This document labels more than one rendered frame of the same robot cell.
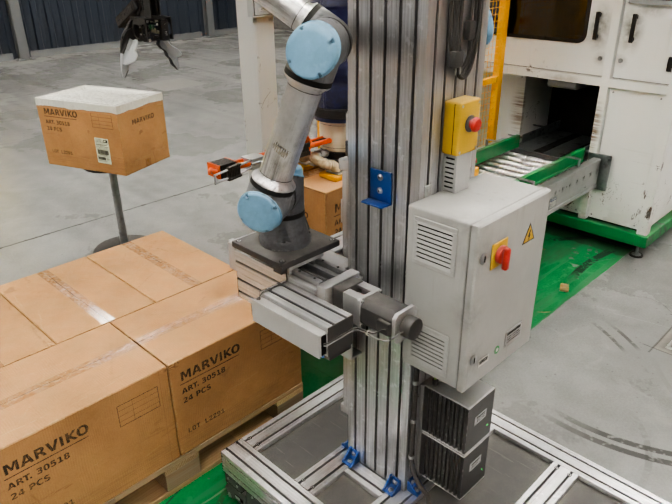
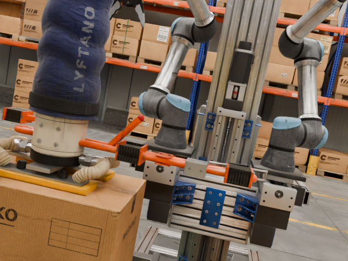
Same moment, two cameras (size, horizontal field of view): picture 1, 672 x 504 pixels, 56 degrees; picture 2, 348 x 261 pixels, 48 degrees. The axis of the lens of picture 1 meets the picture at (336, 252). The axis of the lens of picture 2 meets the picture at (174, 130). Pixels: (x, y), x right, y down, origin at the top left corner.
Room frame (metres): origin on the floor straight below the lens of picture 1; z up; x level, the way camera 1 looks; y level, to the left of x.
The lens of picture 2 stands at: (3.13, 1.22, 1.32)
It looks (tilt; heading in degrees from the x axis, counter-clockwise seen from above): 7 degrees down; 232
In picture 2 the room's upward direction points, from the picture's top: 11 degrees clockwise
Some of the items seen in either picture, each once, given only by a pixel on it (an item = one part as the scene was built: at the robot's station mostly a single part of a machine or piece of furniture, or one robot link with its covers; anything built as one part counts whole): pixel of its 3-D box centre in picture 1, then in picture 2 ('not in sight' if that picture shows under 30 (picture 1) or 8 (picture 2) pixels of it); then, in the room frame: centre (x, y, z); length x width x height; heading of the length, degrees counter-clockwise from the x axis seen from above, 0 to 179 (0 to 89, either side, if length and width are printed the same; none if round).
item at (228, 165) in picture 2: (222, 168); (238, 175); (2.21, 0.41, 1.08); 0.08 x 0.07 x 0.05; 135
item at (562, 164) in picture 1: (524, 187); not in sight; (3.26, -1.03, 0.60); 1.60 x 0.10 x 0.09; 135
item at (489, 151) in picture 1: (443, 166); not in sight; (3.64, -0.65, 0.60); 1.60 x 0.10 x 0.09; 135
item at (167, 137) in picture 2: not in sight; (172, 134); (2.02, -0.20, 1.09); 0.15 x 0.15 x 0.10
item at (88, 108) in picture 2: (340, 108); (65, 102); (2.62, -0.02, 1.19); 0.23 x 0.23 x 0.04
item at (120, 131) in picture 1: (104, 128); not in sight; (3.77, 1.39, 0.82); 0.60 x 0.40 x 0.40; 66
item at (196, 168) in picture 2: (253, 161); (196, 168); (2.30, 0.31, 1.07); 0.07 x 0.07 x 0.04; 45
